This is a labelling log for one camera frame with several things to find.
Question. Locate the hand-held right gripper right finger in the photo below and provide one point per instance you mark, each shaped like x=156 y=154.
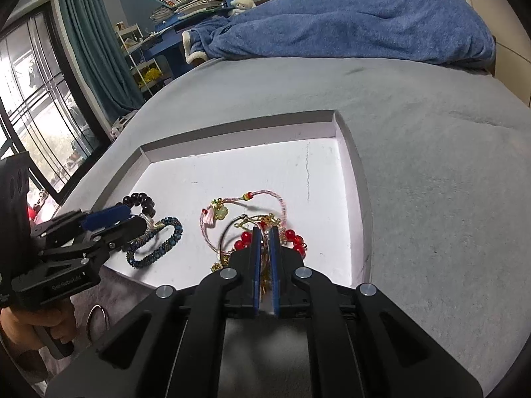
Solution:
x=274 y=269

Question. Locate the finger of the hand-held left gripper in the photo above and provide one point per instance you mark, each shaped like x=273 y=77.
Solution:
x=128 y=228
x=106 y=215

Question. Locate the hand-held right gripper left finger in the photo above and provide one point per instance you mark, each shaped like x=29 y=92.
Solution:
x=256 y=269

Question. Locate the thin silver bangle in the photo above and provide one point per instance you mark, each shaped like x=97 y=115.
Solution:
x=222 y=236

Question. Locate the grey cardboard box tray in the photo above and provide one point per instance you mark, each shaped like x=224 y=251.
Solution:
x=249 y=174

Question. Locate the person's left hand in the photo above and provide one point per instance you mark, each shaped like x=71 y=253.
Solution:
x=18 y=327

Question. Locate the black framed window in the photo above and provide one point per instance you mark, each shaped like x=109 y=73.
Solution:
x=62 y=112

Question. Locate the yellow bag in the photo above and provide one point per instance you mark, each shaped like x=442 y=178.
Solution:
x=151 y=75

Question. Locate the teal curtain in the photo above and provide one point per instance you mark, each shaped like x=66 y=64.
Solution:
x=95 y=49

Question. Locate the blue desk shelf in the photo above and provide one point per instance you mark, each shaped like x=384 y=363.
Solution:
x=159 y=47

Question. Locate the stack of papers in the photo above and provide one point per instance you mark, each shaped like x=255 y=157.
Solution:
x=191 y=7

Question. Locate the white plush toy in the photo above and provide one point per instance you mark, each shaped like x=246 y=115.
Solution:
x=242 y=5

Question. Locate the blue fleece blanket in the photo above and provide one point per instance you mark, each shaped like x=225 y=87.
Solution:
x=352 y=20

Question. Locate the beige wardrobe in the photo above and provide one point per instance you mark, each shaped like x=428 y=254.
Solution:
x=510 y=49

